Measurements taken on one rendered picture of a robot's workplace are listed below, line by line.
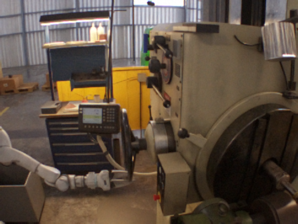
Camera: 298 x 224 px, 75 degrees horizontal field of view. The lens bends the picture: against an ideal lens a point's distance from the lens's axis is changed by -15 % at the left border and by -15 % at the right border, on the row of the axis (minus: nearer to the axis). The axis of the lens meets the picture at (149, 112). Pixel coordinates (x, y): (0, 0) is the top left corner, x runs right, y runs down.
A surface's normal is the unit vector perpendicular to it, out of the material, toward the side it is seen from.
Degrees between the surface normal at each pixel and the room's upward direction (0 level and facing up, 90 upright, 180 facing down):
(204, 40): 90
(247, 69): 90
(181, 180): 90
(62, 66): 90
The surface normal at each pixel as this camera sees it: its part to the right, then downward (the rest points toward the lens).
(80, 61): 0.13, 0.36
